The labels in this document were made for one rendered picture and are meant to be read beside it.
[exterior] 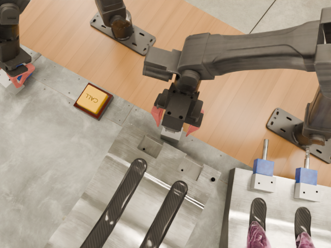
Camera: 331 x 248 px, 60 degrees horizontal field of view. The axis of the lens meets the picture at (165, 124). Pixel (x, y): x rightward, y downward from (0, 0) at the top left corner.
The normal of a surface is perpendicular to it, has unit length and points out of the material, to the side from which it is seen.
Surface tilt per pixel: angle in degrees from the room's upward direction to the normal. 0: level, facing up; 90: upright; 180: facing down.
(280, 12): 0
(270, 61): 88
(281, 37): 36
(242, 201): 0
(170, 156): 0
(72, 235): 27
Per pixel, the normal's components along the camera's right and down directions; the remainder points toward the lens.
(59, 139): 0.03, -0.25
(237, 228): 0.11, -0.65
